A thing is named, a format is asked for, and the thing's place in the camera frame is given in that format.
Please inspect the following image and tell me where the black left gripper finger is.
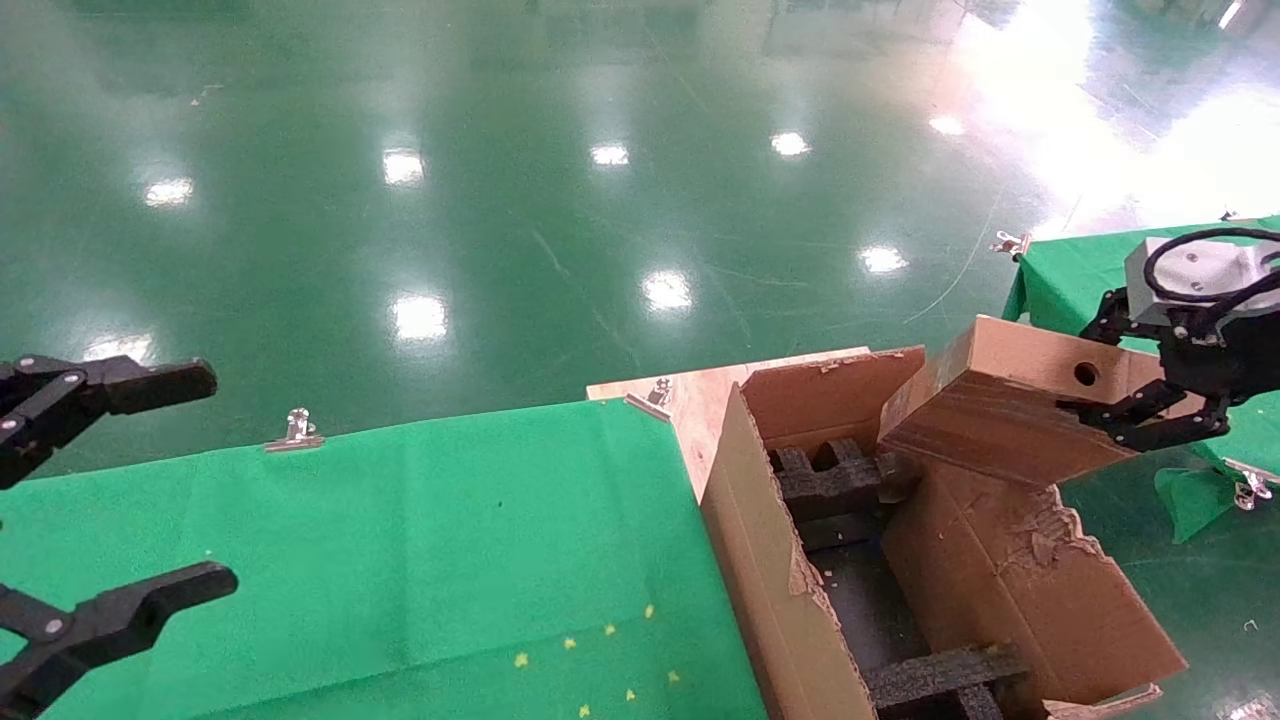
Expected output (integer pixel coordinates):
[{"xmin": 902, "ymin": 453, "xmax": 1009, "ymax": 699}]
[
  {"xmin": 0, "ymin": 562, "xmax": 239, "ymax": 720},
  {"xmin": 0, "ymin": 353, "xmax": 219, "ymax": 489}
]

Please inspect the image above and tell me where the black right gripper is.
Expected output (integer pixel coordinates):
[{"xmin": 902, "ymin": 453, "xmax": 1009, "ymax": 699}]
[{"xmin": 1058, "ymin": 288, "xmax": 1280, "ymax": 453}]

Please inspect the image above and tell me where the small cardboard box with hole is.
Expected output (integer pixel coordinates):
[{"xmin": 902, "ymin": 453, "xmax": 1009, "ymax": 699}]
[{"xmin": 878, "ymin": 315, "xmax": 1206, "ymax": 489}]

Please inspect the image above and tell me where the large open cardboard carton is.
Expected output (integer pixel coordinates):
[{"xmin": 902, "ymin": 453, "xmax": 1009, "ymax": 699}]
[{"xmin": 700, "ymin": 345, "xmax": 1191, "ymax": 720}]

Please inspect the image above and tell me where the green table cloth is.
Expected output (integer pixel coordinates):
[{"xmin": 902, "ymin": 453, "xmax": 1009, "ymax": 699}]
[
  {"xmin": 0, "ymin": 398, "xmax": 769, "ymax": 720},
  {"xmin": 1000, "ymin": 215, "xmax": 1280, "ymax": 546}
]

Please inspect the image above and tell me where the black foam block insert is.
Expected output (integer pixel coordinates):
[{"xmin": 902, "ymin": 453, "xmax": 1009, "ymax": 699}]
[
  {"xmin": 770, "ymin": 438, "xmax": 916, "ymax": 521},
  {"xmin": 862, "ymin": 645, "xmax": 1031, "ymax": 720}
]

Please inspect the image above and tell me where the black foam base sheet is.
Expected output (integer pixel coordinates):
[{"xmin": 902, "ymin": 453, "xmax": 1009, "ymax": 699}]
[{"xmin": 800, "ymin": 515, "xmax": 931, "ymax": 671}]

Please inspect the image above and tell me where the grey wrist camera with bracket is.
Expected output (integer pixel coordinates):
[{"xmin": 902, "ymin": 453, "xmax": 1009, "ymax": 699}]
[{"xmin": 1125, "ymin": 237, "xmax": 1280, "ymax": 328}]

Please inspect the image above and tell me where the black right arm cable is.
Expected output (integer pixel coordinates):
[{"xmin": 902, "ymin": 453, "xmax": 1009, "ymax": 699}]
[{"xmin": 1143, "ymin": 227, "xmax": 1280, "ymax": 321}]

